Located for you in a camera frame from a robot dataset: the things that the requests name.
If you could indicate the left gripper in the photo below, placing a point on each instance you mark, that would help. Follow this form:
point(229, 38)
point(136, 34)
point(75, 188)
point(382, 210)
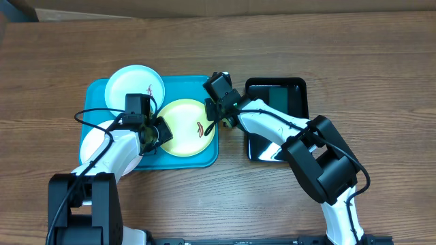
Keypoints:
point(165, 133)

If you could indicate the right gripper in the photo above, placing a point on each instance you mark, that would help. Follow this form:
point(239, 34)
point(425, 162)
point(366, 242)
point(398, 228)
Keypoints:
point(213, 115)

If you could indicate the yellow-green plate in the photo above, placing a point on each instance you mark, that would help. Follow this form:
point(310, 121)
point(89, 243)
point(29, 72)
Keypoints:
point(187, 121)

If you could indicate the black plastic tray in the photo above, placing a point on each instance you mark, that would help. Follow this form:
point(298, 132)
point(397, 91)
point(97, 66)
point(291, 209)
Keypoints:
point(259, 148)

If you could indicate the green sponge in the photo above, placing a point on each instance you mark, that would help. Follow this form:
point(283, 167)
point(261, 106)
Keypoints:
point(278, 98)

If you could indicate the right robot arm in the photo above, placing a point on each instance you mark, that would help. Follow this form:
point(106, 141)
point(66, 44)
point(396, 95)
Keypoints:
point(322, 162)

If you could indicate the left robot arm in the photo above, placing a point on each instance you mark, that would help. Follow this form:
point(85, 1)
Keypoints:
point(84, 206)

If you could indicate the teal plastic tray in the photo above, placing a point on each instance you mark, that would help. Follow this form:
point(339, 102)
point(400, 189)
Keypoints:
point(176, 87)

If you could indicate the white plate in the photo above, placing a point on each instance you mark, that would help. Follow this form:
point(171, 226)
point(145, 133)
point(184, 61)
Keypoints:
point(92, 140)

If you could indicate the light blue plate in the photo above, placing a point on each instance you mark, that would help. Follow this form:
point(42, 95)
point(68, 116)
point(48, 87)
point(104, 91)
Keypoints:
point(134, 79)

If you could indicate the cardboard sheet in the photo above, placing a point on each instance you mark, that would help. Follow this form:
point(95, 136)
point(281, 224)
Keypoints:
point(210, 8)

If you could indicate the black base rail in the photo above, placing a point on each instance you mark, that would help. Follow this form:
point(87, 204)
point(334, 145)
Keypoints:
point(301, 240)

